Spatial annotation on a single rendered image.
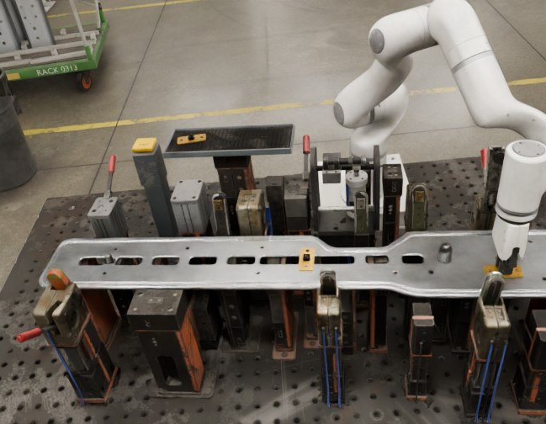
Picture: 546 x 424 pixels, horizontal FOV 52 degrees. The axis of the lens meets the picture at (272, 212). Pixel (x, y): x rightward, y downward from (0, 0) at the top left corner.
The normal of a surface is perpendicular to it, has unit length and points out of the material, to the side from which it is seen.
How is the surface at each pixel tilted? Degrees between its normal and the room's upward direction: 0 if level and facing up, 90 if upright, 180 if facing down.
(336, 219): 0
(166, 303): 0
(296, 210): 90
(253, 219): 90
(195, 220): 90
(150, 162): 90
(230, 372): 0
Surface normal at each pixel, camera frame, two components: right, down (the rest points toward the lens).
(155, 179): -0.10, 0.63
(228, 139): -0.11, -0.78
